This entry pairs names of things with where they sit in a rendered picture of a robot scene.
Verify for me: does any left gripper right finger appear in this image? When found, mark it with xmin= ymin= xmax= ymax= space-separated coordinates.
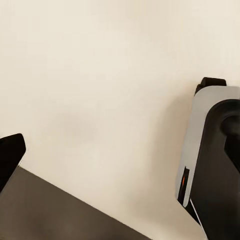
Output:
xmin=224 ymin=133 xmax=240 ymax=173

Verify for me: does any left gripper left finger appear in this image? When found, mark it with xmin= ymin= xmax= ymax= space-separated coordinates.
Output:
xmin=0 ymin=133 xmax=26 ymax=193

